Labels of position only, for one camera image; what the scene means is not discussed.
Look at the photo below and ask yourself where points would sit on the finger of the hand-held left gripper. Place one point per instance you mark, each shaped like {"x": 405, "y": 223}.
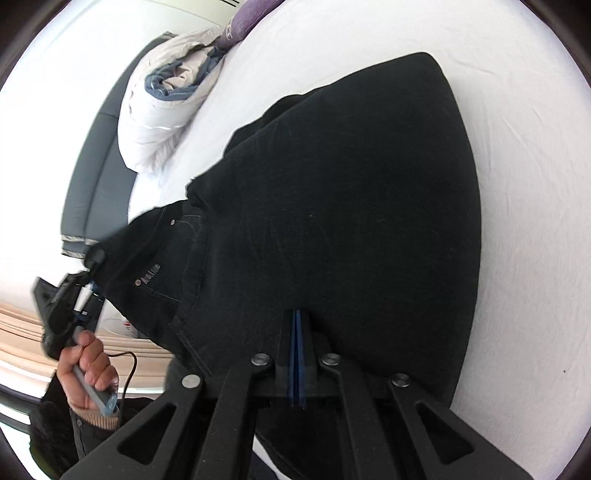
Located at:
{"x": 95, "y": 258}
{"x": 95, "y": 291}

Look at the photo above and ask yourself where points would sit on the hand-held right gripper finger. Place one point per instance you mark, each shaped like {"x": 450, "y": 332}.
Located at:
{"x": 301, "y": 369}
{"x": 291, "y": 360}

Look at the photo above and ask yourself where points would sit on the black pants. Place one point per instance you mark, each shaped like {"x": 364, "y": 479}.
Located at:
{"x": 346, "y": 207}

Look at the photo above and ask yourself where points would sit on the person's left forearm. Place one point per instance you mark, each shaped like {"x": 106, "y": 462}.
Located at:
{"x": 94, "y": 417}

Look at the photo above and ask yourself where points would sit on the person's left hand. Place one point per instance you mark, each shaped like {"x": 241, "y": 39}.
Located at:
{"x": 92, "y": 364}

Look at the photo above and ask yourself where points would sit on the grey bed headboard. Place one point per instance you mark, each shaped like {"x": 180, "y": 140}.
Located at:
{"x": 99, "y": 184}

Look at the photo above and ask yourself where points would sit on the rolled beige duvet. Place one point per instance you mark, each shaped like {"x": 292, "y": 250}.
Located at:
{"x": 157, "y": 120}

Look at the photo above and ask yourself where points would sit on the purple cushion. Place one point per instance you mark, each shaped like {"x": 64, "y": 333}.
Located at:
{"x": 251, "y": 21}

